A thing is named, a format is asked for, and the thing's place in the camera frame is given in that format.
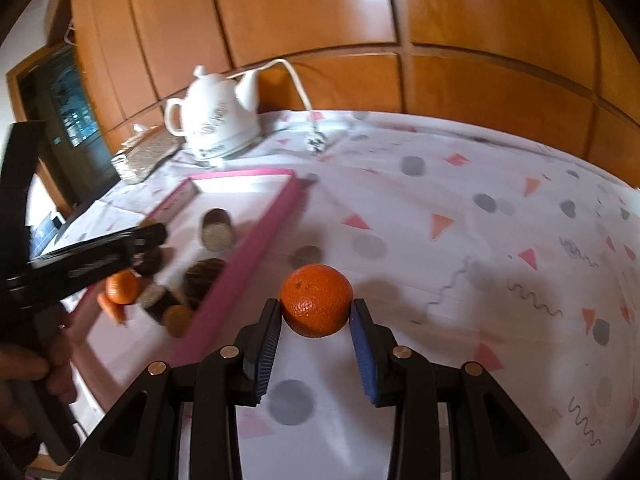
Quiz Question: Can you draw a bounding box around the person's left hand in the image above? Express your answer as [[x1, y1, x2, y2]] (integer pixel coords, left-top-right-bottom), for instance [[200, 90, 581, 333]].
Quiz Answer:
[[0, 327, 77, 441]]

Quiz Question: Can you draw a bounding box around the dark brown cut piece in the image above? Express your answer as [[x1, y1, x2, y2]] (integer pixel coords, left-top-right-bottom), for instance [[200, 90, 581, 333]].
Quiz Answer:
[[139, 284, 181, 325]]

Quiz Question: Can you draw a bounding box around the white ceramic electric kettle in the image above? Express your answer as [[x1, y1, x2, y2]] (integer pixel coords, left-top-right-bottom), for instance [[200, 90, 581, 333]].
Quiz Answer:
[[164, 65, 261, 153]]

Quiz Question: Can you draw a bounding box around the white patterned tablecloth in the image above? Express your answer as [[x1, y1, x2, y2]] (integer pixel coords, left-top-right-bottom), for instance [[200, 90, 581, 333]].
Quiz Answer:
[[37, 107, 640, 480]]

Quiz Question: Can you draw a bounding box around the small orange mandarin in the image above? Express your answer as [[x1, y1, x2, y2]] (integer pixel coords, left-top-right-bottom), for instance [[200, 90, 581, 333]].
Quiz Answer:
[[105, 270, 141, 306]]

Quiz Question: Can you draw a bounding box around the dark brown smooth fruit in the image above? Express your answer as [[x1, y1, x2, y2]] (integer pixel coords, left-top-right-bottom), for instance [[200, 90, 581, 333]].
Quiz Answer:
[[132, 245, 163, 277]]

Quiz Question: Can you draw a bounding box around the small beige round fruit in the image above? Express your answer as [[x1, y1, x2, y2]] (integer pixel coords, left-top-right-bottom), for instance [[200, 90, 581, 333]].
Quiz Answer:
[[162, 305, 196, 338]]

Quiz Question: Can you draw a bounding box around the pink rimmed white tray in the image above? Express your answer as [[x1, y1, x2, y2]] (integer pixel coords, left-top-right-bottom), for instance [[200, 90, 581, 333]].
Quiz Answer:
[[70, 167, 308, 408]]

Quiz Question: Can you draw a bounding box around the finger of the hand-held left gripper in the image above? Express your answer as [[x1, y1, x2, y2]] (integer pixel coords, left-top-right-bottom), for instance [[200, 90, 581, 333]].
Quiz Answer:
[[126, 222, 169, 268]]

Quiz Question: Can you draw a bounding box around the blue printed box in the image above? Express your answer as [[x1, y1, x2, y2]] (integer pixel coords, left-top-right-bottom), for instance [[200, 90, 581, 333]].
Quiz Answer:
[[27, 210, 68, 256]]

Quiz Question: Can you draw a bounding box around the orange carrot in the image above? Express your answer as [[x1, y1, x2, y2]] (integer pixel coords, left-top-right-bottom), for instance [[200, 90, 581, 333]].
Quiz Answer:
[[97, 290, 128, 326]]

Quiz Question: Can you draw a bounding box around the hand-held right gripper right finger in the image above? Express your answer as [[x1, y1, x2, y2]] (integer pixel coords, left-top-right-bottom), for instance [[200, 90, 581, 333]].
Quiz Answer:
[[349, 297, 571, 480]]

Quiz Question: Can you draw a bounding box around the white power cable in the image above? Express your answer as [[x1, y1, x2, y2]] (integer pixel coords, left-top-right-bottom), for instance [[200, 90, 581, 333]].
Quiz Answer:
[[227, 58, 313, 113]]

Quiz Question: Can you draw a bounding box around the dark brown ribbed fruit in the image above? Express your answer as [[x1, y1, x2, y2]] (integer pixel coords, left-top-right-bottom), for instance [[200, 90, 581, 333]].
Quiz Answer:
[[181, 258, 228, 308]]

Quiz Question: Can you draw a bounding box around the wooden framed glazed door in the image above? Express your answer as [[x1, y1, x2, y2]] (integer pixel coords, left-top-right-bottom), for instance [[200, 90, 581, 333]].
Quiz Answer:
[[6, 42, 121, 216]]

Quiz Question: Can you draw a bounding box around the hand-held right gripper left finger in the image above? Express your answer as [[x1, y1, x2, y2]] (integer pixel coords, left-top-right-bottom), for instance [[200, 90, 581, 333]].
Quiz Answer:
[[60, 297, 284, 480]]

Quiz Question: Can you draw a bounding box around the wooden panelled wardrobe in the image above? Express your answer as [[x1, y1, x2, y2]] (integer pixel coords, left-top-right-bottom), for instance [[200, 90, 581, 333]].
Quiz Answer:
[[47, 0, 640, 181]]

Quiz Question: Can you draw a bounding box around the large orange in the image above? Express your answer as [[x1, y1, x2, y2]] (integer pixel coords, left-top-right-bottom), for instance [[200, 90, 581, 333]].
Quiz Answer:
[[279, 263, 354, 339]]

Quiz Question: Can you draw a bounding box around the brown kiwi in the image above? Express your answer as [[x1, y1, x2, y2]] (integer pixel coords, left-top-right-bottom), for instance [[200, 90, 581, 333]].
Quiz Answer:
[[200, 208, 236, 252]]

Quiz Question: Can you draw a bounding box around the white kettle base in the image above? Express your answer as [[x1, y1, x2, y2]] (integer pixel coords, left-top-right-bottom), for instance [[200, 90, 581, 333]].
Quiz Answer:
[[192, 137, 256, 163]]

